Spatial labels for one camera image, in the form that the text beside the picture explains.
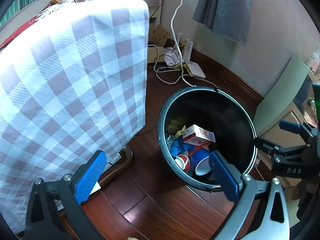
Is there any white cup blue outside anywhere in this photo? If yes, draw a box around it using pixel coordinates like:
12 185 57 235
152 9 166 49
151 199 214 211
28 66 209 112
190 149 211 176

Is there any red paper cup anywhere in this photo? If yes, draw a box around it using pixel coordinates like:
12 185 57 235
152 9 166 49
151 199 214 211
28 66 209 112
175 154 191 173

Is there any red white small carton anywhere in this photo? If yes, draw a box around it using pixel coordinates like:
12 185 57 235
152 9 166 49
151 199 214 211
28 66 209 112
182 125 216 146

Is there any blue cloth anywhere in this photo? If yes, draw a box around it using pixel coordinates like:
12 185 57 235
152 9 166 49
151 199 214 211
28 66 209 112
170 138 196 158

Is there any yellow cloth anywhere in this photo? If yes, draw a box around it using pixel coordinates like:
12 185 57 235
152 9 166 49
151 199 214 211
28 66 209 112
167 116 187 135

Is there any black trash bin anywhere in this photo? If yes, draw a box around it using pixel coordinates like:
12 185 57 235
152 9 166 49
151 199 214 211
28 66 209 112
157 87 257 192

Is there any person's right hand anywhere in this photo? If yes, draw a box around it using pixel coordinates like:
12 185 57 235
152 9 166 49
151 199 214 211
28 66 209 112
291 178 319 200

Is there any green white cabinet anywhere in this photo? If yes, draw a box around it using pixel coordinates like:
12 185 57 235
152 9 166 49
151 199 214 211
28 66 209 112
252 56 320 188

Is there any pink checkered tablecloth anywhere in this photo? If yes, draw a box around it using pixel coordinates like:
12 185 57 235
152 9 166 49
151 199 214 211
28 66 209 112
1 0 149 233

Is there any white router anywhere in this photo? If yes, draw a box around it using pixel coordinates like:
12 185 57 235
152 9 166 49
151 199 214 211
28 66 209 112
175 33 206 79

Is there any grey curtain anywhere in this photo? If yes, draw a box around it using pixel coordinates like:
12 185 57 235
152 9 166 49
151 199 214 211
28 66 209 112
193 0 253 46

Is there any cardboard box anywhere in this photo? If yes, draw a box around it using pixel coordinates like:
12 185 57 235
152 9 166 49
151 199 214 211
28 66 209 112
148 23 170 64

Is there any white hanging cable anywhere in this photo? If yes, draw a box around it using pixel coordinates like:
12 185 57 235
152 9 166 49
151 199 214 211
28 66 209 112
153 0 218 88

